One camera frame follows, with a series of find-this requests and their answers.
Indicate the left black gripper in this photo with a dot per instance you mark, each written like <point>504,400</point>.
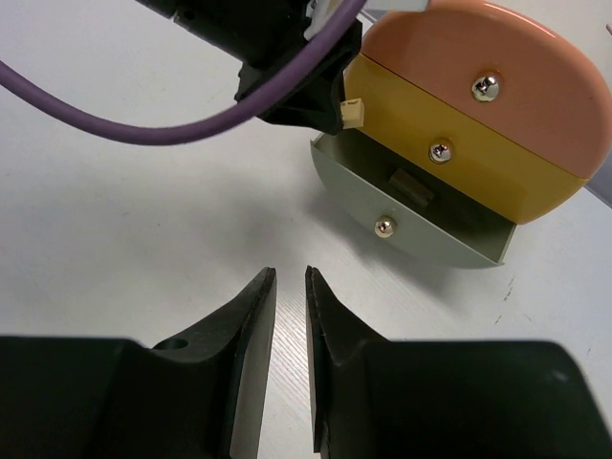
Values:
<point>256,32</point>

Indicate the small tan eraser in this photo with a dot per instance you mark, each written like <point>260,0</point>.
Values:
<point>352,113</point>

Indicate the yellow drawer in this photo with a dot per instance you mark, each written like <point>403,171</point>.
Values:
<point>462,152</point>

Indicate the grey white eraser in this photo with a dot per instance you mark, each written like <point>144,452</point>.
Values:
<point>412,188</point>

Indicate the orange top drawer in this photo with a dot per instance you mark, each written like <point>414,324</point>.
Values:
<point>505,70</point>

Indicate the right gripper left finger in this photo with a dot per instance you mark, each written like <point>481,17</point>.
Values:
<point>197,394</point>

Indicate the grey-green bottom drawer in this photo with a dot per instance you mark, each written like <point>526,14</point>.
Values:
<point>453,230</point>

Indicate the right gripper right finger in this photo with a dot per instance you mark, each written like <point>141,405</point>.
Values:
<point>373,397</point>

